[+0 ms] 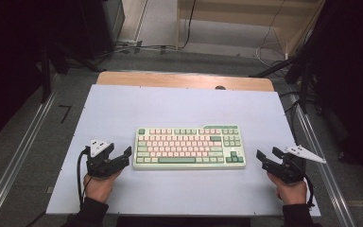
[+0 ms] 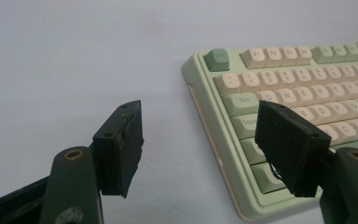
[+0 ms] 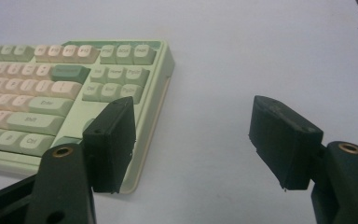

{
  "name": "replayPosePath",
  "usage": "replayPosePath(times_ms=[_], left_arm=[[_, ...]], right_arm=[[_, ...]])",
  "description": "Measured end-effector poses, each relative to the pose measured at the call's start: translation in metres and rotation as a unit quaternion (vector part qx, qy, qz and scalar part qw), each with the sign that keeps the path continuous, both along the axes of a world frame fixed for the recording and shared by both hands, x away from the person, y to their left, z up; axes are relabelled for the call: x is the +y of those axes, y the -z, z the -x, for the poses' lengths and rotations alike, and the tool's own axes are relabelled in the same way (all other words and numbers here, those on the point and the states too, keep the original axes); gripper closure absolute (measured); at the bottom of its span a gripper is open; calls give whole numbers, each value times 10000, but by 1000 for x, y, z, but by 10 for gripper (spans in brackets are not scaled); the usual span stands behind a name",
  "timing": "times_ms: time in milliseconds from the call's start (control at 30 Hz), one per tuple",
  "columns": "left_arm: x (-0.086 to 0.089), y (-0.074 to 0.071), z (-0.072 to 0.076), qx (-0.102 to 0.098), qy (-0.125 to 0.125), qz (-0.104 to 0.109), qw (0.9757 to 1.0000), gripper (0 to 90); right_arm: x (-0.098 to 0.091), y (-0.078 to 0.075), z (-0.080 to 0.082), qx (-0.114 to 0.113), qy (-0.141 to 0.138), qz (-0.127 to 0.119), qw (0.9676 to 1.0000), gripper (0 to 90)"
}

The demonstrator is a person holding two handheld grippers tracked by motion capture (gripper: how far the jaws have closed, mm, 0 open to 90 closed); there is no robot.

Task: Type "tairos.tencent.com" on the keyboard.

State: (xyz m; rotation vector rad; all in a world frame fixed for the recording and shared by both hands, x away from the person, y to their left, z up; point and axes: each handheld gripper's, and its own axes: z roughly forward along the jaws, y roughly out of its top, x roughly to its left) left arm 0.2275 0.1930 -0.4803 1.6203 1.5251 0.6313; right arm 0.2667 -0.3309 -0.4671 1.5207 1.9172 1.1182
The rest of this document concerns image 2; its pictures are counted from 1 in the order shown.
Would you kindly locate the green and pink keyboard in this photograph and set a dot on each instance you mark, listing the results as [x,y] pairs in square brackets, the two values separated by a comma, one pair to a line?
[292,81]

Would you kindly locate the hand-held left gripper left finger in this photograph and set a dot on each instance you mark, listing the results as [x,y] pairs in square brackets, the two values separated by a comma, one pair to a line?
[118,152]

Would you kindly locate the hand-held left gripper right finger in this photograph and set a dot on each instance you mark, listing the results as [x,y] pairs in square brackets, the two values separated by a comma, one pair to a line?
[292,149]

